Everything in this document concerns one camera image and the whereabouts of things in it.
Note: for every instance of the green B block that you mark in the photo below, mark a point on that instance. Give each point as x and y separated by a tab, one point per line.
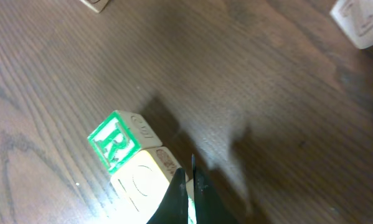
191	204

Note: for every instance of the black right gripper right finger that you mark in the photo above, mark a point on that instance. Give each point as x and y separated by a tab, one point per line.
209	207

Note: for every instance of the green R block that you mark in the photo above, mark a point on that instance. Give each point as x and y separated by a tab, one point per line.
119	137

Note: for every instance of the yellow O block front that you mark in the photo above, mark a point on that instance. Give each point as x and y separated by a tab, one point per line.
142	182

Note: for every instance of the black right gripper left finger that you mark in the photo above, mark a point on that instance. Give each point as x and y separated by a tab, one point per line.
173	208

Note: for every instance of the red I block left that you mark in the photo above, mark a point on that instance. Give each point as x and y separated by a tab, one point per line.
355	18

